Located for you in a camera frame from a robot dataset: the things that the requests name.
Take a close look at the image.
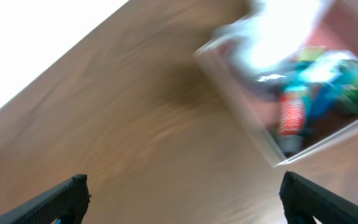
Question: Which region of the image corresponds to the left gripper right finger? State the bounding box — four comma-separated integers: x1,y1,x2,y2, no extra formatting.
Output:
279,171,358,224

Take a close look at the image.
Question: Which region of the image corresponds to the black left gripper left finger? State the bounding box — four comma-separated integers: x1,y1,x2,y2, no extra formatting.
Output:
0,174,91,224

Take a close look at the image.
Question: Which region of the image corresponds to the teal white toothpaste tube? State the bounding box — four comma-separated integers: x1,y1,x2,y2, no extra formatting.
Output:
276,59,350,157

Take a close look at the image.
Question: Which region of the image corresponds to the green soap packet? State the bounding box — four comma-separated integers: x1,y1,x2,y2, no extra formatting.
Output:
337,59,358,116

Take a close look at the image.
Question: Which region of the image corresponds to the white lotion tube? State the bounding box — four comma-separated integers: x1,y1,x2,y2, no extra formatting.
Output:
251,0,333,61

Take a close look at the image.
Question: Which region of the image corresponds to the blue disposable razor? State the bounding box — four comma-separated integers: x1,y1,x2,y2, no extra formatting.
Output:
307,82,342,120

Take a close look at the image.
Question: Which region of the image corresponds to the clear pump bottle dark liquid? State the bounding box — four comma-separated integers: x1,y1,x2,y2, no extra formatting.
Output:
213,21,298,101

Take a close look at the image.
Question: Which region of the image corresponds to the green white toothbrush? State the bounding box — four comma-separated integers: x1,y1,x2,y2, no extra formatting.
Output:
297,45,326,62

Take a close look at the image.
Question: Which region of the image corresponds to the white box with pink interior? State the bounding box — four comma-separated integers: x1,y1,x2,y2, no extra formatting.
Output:
195,0,358,166

